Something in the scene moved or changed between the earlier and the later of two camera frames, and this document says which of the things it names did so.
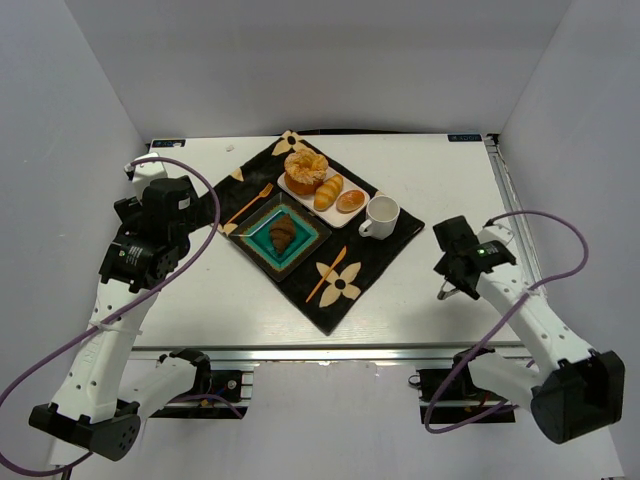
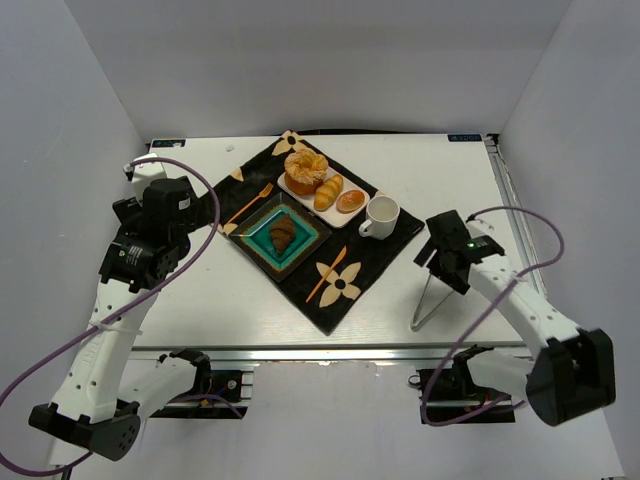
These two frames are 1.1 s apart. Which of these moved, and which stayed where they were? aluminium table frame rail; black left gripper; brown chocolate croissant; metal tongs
Moved: metal tongs
Stayed: aluminium table frame rail; brown chocolate croissant; black left gripper
